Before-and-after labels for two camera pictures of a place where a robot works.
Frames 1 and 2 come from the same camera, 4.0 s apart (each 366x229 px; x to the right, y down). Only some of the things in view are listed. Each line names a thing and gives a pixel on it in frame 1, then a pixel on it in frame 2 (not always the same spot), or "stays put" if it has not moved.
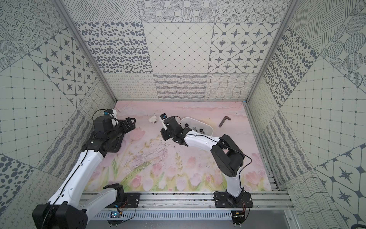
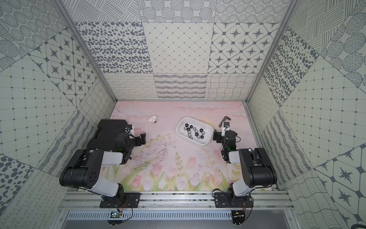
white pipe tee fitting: [153, 119] stays put
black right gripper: [164, 133] → [218, 135]
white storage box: [197, 126] stays put
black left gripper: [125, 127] → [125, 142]
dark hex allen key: [223, 120] stays put
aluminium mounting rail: [205, 200] stays put
